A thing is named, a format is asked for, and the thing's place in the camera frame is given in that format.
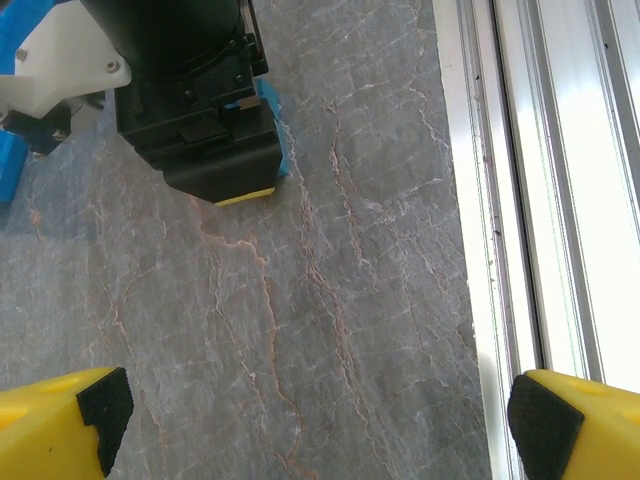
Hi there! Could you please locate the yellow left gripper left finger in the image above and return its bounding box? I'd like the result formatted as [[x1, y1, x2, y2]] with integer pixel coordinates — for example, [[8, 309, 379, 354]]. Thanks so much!
[[0, 367, 135, 480]]

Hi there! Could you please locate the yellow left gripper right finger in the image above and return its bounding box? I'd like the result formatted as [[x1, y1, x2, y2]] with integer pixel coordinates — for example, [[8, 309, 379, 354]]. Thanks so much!
[[507, 368, 640, 480]]

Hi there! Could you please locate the blue lego brick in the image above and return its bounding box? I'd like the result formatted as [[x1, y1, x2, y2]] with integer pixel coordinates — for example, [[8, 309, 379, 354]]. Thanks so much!
[[254, 77, 292, 180]]

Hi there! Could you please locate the blue plastic bin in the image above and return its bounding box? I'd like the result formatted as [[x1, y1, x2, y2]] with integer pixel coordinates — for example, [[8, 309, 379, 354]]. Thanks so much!
[[0, 0, 51, 204]]

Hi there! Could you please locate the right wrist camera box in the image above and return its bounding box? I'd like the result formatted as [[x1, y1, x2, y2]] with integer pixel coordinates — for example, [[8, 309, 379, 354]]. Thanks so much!
[[0, 0, 134, 157]]

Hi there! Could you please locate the wide aluminium base rail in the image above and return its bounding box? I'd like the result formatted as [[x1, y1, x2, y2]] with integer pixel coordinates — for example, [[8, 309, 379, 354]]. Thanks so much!
[[433, 0, 640, 480]]

